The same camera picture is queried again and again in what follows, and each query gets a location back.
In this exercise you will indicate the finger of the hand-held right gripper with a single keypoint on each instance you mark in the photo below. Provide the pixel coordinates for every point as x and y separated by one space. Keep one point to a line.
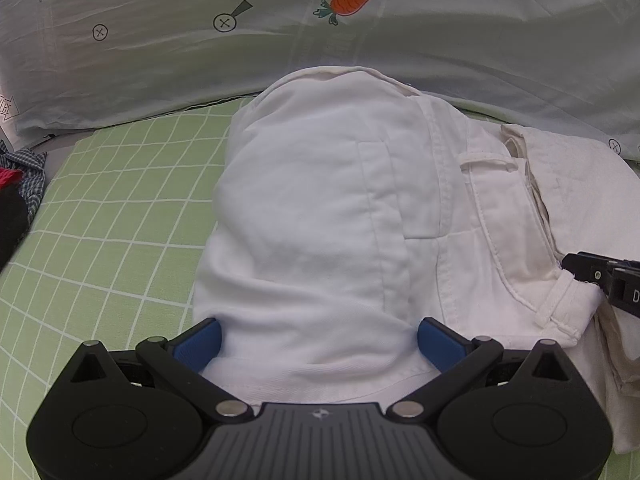
587 271

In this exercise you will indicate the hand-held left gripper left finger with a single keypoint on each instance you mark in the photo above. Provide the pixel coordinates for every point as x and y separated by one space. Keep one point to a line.
197 345

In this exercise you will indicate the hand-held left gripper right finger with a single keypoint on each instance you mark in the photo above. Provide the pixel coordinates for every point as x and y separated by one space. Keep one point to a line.
441 345

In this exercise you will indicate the white pants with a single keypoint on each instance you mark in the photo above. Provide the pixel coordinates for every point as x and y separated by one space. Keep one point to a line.
310 235

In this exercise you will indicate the pile of dark checked clothes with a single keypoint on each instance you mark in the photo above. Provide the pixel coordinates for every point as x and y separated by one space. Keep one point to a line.
32 180

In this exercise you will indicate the red checked garment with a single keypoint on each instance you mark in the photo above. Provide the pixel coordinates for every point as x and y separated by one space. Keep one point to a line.
9 176

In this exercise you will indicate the grey carrot print quilt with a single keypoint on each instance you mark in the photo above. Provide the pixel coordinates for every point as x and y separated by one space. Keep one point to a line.
150 75

